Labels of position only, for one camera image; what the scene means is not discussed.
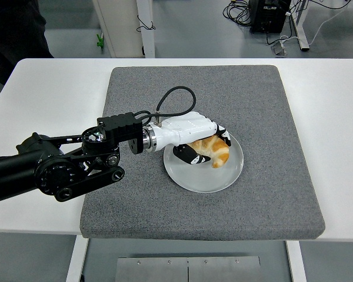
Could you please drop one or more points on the grey metal plate with screws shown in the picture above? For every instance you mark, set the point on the grey metal plate with screws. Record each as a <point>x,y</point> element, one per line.
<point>188,270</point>

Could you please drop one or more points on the grey power adapter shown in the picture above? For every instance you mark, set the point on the grey power adapter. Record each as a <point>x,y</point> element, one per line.
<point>279,49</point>

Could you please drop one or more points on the black computer tower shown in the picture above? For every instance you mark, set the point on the black computer tower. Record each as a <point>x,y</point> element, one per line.
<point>267,17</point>

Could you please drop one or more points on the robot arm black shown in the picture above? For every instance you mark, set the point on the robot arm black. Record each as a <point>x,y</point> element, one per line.
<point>47,173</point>

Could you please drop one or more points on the person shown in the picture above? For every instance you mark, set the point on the person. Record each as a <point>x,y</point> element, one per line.
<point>11,29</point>

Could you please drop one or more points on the grey felt mat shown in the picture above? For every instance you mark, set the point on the grey felt mat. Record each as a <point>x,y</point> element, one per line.
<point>238,88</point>

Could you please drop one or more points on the white table leg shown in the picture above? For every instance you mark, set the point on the white table leg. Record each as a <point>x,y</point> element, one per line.
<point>76,258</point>
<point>295,264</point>

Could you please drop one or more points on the golden croissant bread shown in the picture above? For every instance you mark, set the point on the golden croissant bread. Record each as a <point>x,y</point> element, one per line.
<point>219,152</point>

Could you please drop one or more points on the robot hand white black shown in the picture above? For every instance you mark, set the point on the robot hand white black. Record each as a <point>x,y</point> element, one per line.
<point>185,129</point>

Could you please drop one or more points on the white cabinet panel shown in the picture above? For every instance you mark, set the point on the white cabinet panel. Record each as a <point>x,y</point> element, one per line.
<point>117,17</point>

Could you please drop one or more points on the small green object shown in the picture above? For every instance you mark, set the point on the small green object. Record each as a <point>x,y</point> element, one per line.
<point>99,41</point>

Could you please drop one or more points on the white desk leg with foot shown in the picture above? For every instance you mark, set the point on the white desk leg with foot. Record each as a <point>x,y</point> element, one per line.
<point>302,35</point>

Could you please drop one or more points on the white square post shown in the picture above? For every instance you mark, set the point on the white square post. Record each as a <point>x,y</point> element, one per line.
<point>147,41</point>

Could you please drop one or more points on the grey round plate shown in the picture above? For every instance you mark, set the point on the grey round plate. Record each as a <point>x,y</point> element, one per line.
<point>200,179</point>

